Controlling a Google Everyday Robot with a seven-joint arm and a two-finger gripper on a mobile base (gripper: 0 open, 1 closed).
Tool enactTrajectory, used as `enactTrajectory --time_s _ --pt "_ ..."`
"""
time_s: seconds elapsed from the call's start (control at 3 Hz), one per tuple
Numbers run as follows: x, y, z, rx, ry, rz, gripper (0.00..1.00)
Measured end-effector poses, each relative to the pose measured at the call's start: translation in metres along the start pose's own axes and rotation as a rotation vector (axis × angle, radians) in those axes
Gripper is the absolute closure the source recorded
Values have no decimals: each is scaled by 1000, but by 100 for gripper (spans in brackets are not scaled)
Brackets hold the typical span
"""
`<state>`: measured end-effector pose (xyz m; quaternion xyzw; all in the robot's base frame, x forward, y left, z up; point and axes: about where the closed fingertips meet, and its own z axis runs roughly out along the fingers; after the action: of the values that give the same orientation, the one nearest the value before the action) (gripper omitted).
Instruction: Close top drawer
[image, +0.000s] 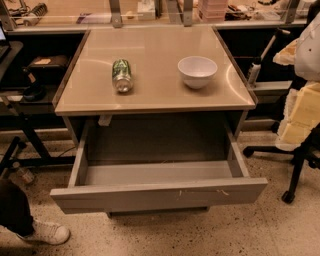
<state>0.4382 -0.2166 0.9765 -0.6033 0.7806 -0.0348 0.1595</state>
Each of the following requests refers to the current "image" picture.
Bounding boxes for grey drawer cabinet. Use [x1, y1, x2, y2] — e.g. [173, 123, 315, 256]
[52, 25, 259, 219]

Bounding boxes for black stand frame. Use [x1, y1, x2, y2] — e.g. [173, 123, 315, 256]
[0, 96, 76, 176]

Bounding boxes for white bowl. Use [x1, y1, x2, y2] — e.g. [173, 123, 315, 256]
[177, 56, 218, 89]

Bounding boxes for plastic bottle on floor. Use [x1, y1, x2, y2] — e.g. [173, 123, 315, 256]
[13, 162, 35, 185]

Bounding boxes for black box on shelf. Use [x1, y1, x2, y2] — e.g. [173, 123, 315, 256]
[27, 55, 69, 74]

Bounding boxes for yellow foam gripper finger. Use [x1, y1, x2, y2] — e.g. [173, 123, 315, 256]
[276, 82, 320, 151]

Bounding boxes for green soda can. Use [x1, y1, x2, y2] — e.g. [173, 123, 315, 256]
[112, 59, 133, 93]

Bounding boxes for dark trouser leg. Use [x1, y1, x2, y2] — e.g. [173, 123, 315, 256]
[0, 179, 34, 237]

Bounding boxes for grey top drawer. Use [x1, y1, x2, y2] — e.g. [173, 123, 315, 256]
[51, 116, 267, 214]

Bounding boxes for pink stacked trays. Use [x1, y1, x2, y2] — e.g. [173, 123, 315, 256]
[198, 0, 228, 22]

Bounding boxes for white handheld tool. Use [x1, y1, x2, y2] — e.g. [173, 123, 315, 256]
[247, 28, 290, 87]

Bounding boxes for white sneaker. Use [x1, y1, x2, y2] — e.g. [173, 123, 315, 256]
[18, 219, 71, 245]

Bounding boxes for black office chair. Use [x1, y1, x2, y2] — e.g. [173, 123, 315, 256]
[243, 125, 320, 204]

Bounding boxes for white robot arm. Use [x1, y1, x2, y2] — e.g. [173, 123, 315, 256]
[273, 13, 320, 151]

